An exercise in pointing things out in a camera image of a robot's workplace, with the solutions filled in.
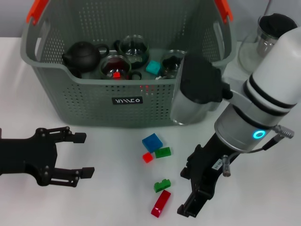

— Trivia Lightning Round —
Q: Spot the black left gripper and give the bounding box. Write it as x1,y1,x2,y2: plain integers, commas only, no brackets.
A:
0,126,95,188

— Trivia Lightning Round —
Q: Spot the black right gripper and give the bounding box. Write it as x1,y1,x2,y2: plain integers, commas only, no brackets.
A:
176,134,238,218

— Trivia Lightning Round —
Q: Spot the green notched toy brick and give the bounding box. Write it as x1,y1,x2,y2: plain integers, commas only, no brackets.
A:
154,178,172,193

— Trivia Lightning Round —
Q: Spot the dark red long brick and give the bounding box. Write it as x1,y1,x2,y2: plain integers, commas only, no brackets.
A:
150,189,172,218

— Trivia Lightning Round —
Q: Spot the green sloped toy brick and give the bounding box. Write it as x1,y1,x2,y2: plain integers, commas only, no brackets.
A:
154,146,172,159

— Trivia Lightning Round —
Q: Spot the orange-red sloped brick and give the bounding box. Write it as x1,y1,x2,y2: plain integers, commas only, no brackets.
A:
140,84,155,96

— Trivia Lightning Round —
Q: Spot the teal toy brick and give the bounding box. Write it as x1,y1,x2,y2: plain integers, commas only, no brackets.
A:
145,60,162,75

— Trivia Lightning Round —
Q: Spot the grey perforated storage basket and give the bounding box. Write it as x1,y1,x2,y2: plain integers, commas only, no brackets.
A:
20,0,237,129

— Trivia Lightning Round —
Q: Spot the blue toy brick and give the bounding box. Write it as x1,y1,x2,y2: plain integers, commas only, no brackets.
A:
142,133,164,153

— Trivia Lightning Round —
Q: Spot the black ceramic teapot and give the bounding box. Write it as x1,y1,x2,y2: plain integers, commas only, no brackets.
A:
62,41,110,73

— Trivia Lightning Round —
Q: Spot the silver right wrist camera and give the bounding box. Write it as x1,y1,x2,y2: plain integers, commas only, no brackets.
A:
169,54,234,126

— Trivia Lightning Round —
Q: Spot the orange basket handle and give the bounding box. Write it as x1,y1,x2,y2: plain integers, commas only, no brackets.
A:
26,0,233,25

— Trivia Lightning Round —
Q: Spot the glass pitcher with black handle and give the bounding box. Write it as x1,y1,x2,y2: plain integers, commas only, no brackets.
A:
237,13,299,73

